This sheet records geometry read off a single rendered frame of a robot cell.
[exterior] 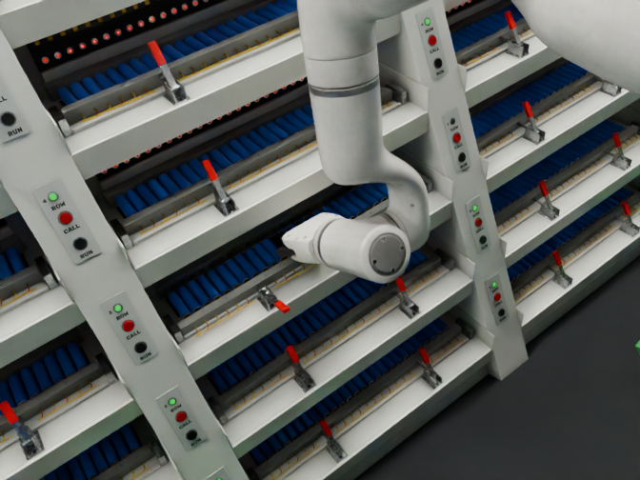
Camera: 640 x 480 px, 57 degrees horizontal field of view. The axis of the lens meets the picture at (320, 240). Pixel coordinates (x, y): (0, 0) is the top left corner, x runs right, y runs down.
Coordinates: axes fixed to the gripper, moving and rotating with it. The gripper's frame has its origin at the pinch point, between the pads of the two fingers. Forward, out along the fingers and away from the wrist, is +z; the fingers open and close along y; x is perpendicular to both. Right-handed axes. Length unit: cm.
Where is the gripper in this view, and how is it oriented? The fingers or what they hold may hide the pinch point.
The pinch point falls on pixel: (296, 233)
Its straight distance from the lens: 110.2
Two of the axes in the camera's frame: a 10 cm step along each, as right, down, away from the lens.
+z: -4.4, -1.0, 8.9
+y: -8.1, 4.8, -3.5
